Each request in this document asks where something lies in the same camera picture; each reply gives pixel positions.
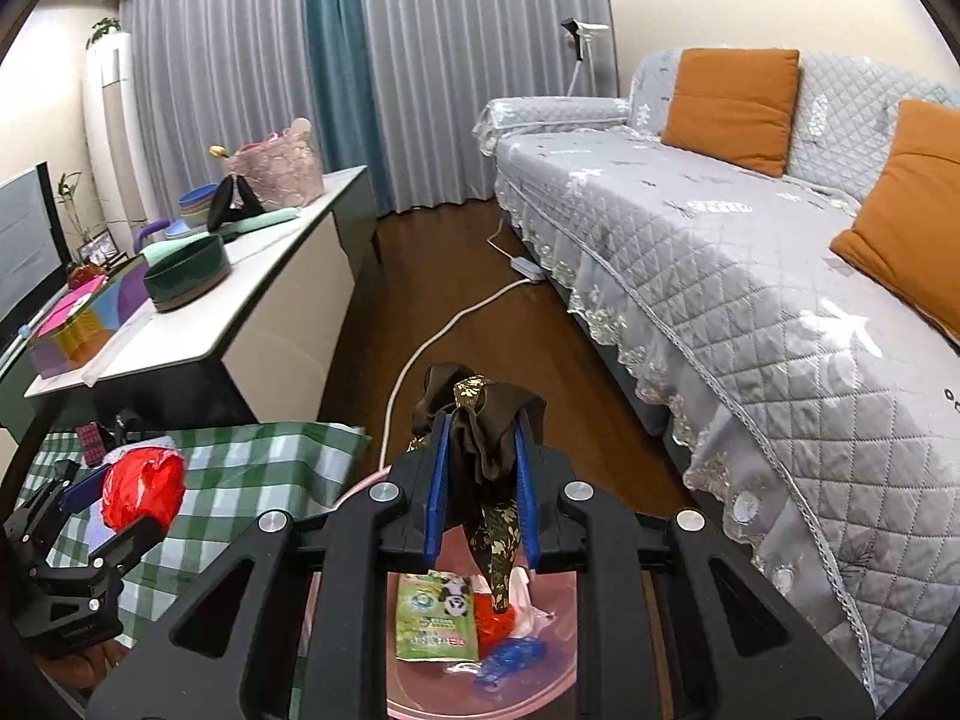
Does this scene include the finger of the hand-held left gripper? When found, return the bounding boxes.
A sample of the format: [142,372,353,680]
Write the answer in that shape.
[7,457,113,541]
[82,514,167,567]

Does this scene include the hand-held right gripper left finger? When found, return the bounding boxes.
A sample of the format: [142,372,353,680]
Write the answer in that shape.
[88,412,451,720]

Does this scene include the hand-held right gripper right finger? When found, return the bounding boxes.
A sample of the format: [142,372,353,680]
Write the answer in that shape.
[512,397,875,720]

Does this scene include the small red plastic bag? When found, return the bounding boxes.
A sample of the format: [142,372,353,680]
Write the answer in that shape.
[101,446,187,533]

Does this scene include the brown patterned wrapper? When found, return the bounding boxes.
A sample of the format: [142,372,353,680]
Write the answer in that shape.
[410,362,546,620]

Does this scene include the green panda pouch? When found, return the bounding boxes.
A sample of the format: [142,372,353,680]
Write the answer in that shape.
[395,572,481,662]

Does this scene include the large red plastic bag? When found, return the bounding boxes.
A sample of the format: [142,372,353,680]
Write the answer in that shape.
[476,592,526,650]

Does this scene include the blue plastic bag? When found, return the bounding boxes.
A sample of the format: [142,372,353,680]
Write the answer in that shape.
[472,634,548,691]

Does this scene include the pink bin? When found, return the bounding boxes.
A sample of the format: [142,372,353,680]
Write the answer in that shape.
[300,465,582,720]

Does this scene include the person's left hand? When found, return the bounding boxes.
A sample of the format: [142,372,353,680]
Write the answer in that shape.
[45,645,130,695]

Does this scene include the white crumpled plastic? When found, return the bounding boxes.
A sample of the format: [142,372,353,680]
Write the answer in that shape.
[514,570,560,625]

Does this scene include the television stand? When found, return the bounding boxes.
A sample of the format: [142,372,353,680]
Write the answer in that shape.
[0,292,76,440]

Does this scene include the green checked tablecloth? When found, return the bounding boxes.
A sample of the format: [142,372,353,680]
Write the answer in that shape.
[15,422,374,646]

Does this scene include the colourful gift box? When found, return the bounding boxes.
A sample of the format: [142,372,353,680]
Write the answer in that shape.
[26,253,155,380]

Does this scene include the white-topped coffee table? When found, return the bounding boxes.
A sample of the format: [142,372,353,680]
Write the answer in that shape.
[25,165,380,428]

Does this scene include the dark green round tin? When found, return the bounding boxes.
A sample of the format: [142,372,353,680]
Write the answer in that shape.
[142,234,231,314]

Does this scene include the flat screen television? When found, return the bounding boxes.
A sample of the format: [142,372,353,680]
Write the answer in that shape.
[0,161,68,331]

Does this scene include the bamboo plant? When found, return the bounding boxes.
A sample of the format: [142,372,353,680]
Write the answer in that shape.
[56,171,87,245]

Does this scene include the grey quilted sofa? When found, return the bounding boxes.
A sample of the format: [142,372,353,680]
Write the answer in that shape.
[472,49,960,706]

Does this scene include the stack of coloured bowls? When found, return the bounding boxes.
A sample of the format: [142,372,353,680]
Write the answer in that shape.
[178,184,226,230]

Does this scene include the black hat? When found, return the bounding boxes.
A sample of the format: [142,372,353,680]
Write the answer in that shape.
[206,174,265,235]

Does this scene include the mint green tray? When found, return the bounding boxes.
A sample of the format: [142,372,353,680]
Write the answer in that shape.
[142,206,301,263]

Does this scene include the white standing air conditioner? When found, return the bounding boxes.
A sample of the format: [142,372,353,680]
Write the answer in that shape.
[82,31,162,230]

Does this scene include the pink lace basket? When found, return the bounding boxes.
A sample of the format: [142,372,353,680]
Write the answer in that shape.
[225,118,325,212]

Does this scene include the teal curtain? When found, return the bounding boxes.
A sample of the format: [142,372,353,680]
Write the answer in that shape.
[300,0,398,215]

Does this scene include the orange cushion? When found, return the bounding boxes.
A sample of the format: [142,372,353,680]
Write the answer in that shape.
[829,99,960,346]
[660,47,802,179]

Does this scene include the grey curtain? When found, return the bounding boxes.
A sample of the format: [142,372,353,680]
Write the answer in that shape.
[352,0,620,211]
[116,0,323,222]

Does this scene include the white floor lamp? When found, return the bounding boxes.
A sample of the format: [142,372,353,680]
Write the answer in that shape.
[561,17,610,98]

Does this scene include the white power cable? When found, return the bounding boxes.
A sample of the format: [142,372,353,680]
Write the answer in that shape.
[379,277,533,470]

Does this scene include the photo frame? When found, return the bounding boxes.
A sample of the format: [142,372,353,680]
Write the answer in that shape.
[77,229,119,265]

